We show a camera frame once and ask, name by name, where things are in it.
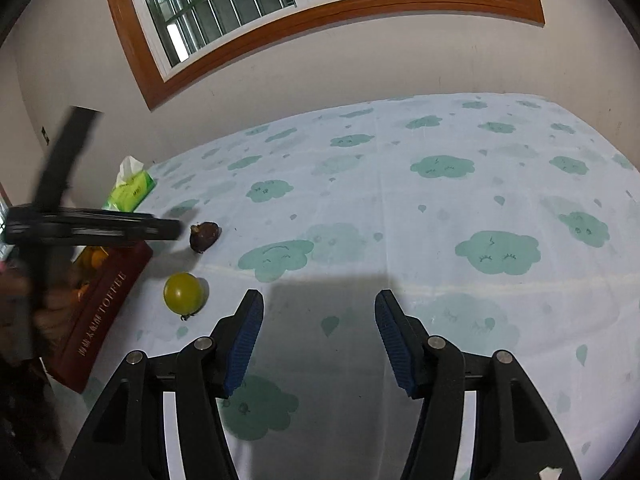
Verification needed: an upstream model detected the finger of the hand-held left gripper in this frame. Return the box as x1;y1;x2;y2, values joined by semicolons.
65;219;184;248
62;210;157;223

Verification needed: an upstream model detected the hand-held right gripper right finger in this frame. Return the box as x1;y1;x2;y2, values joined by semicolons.
375;289;583;480

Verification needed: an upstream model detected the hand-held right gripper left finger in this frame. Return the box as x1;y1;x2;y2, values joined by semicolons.
60;289;265;480

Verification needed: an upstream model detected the dark brown water chestnut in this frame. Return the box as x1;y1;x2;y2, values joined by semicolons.
189;221;221;253

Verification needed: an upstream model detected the red metal tin box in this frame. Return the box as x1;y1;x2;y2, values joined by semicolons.
45;240;154;394

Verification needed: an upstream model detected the green round fruit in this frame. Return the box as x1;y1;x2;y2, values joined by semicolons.
163;272;207;322

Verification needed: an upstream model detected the person's left hand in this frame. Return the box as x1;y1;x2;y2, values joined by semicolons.
0;267;88;358

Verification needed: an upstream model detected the green tissue pack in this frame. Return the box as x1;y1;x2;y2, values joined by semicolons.
101;155;156;214

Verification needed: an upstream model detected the small orange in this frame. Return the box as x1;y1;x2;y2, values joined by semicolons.
80;246;110;268

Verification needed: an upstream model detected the cloud print tablecloth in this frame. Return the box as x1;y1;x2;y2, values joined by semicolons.
80;91;640;480

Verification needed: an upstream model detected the wooden framed barred window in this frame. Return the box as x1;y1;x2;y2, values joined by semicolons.
100;0;546;111

